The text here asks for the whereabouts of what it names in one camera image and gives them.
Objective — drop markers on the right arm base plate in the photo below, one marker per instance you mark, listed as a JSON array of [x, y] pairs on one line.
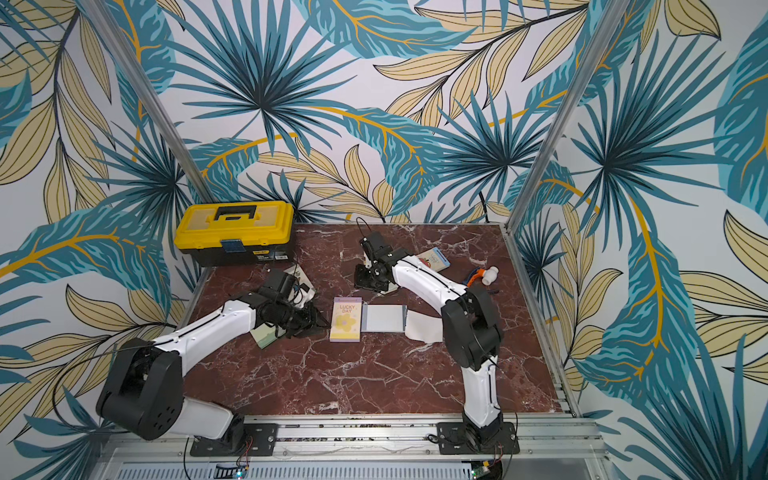
[[458, 438]]

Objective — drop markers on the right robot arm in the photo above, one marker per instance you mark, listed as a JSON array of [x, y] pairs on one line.
[[471, 330]]

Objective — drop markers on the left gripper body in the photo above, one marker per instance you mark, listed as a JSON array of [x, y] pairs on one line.
[[298, 323]]

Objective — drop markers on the aluminium front rail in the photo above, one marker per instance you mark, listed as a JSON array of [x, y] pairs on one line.
[[380, 446]]

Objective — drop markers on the green red lucky memo pad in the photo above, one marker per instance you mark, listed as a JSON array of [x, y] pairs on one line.
[[303, 290]]

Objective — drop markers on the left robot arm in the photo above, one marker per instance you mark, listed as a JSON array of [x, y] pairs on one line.
[[144, 389]]

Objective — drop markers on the blue lined memo pad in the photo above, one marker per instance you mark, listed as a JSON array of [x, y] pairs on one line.
[[383, 318]]

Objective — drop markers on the red apple memo pad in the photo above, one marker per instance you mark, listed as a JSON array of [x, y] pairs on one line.
[[434, 259]]

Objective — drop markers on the purple flower lucky day pad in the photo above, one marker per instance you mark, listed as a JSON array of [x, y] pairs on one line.
[[346, 319]]

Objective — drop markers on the green house lucky day pad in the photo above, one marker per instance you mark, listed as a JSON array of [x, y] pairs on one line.
[[264, 335]]

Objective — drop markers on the torn white page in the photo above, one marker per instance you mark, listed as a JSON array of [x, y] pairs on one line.
[[423, 328]]

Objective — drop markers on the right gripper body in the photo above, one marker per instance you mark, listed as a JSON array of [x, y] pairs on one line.
[[369, 279]]

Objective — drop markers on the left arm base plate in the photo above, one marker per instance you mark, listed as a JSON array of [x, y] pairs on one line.
[[243, 440]]

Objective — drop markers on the yellow black toolbox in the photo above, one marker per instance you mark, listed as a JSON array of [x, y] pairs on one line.
[[241, 233]]

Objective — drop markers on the blue orange pliers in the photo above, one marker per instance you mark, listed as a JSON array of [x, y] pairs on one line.
[[474, 278]]

